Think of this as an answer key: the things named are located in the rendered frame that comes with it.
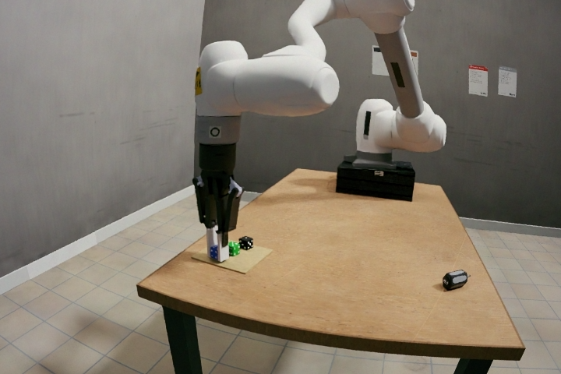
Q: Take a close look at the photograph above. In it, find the blue die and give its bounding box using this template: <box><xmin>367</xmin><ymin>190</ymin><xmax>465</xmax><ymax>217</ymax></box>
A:
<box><xmin>210</xmin><ymin>245</ymin><xmax>218</xmax><ymax>260</ymax></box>

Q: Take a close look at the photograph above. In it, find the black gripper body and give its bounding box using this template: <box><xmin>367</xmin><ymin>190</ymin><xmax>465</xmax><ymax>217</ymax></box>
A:
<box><xmin>199</xmin><ymin>143</ymin><xmax>236</xmax><ymax>196</ymax></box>

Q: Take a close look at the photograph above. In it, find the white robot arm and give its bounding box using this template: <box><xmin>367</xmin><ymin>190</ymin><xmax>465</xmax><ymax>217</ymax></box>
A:
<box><xmin>195</xmin><ymin>0</ymin><xmax>446</xmax><ymax>169</ymax></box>

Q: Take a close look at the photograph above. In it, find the beige square mat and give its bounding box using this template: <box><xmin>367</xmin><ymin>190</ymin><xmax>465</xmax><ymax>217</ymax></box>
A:
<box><xmin>191</xmin><ymin>245</ymin><xmax>273</xmax><ymax>274</ymax></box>

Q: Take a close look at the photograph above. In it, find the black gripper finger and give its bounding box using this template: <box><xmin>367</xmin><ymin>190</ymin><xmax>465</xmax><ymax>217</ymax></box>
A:
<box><xmin>192</xmin><ymin>176</ymin><xmax>217</xmax><ymax>257</ymax></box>
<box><xmin>213</xmin><ymin>177</ymin><xmax>245</xmax><ymax>262</ymax></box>

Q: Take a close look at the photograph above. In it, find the black die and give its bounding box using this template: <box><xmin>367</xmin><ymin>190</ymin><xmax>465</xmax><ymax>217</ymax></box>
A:
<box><xmin>239</xmin><ymin>236</ymin><xmax>253</xmax><ymax>250</ymax></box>

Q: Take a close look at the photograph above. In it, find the green die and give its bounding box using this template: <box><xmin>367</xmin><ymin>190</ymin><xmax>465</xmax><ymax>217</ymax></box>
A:
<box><xmin>228</xmin><ymin>242</ymin><xmax>240</xmax><ymax>256</ymax></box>

